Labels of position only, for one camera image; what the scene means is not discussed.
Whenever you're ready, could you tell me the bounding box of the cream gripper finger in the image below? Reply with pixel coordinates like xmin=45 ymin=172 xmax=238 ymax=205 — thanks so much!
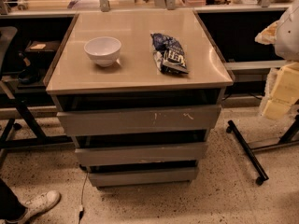
xmin=261 ymin=62 xmax=299 ymax=119

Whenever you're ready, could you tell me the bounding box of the grey drawer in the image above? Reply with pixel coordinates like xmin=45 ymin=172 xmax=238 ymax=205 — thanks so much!
xmin=89 ymin=167 xmax=199 ymax=187
xmin=75 ymin=142 xmax=207 ymax=166
xmin=57 ymin=105 xmax=221 ymax=136

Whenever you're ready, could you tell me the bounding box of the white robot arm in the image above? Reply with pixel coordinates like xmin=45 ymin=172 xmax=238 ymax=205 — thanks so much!
xmin=255 ymin=0 xmax=299 ymax=119

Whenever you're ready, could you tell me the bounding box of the grey top drawer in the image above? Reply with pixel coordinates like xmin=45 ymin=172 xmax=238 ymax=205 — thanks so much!
xmin=57 ymin=105 xmax=221 ymax=136

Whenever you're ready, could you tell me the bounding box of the grey drawer cabinet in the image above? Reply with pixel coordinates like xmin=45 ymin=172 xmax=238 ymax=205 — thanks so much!
xmin=43 ymin=8 xmax=235 ymax=190

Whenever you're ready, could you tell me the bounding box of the grey bottom drawer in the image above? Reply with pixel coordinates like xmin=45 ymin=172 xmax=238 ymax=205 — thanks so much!
xmin=89 ymin=167 xmax=199 ymax=187

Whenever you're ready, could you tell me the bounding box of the black wheeled stand base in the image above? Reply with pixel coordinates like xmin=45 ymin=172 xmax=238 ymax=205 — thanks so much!
xmin=226 ymin=113 xmax=299 ymax=186

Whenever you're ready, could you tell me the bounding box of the blue chip bag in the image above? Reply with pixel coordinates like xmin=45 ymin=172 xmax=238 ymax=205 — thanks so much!
xmin=150 ymin=33 xmax=189 ymax=74

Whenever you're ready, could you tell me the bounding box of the white bowl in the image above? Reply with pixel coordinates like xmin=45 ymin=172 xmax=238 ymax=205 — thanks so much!
xmin=84 ymin=36 xmax=121 ymax=67

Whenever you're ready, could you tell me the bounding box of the dark box on shelf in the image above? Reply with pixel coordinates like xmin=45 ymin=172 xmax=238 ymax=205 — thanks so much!
xmin=25 ymin=40 xmax=60 ymax=68

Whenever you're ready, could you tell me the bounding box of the white sneaker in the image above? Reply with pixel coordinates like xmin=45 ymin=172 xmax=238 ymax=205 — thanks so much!
xmin=4 ymin=190 xmax=61 ymax=224

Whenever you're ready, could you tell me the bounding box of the dark trouser leg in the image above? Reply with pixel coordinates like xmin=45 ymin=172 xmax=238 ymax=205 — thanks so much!
xmin=0 ymin=179 xmax=26 ymax=222

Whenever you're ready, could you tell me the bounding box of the floor cable with plug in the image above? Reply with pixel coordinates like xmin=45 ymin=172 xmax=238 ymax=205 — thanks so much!
xmin=77 ymin=171 xmax=90 ymax=224

